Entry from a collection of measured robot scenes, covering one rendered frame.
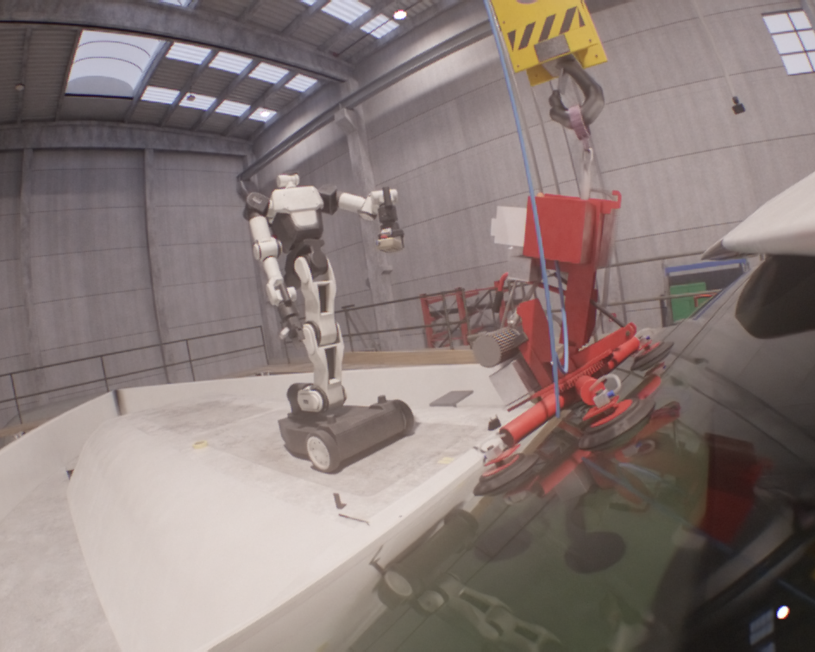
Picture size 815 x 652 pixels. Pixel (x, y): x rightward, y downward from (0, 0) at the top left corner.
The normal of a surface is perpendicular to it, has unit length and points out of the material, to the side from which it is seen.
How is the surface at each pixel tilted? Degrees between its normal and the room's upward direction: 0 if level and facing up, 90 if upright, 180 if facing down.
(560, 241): 90
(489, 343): 90
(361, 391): 90
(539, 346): 90
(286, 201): 77
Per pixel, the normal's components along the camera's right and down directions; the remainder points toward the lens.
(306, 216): 0.48, -0.27
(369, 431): 0.76, -0.09
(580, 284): -0.63, 0.14
